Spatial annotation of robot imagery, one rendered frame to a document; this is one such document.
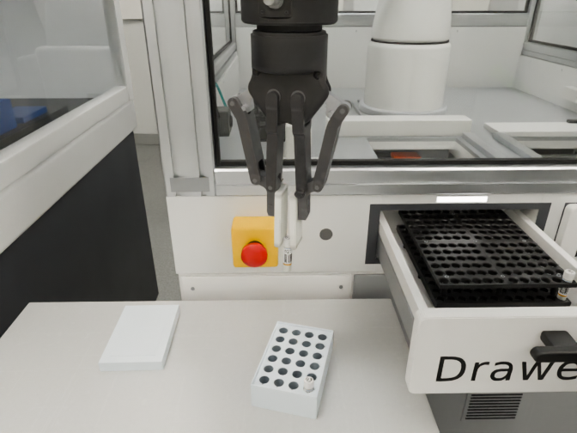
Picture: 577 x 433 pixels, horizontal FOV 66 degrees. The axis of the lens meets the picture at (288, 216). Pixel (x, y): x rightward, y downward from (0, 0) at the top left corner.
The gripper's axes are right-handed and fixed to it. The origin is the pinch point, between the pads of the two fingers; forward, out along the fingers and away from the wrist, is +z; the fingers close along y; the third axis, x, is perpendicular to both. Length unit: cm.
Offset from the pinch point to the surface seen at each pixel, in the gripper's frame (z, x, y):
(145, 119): 79, 301, -219
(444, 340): 9.9, -4.7, 18.8
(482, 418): 56, 29, 34
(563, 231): 11.2, 29.1, 38.2
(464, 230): 9.7, 21.8, 22.4
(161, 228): 101, 158, -122
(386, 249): 12.1, 16.7, 11.1
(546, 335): 8.6, -2.5, 28.8
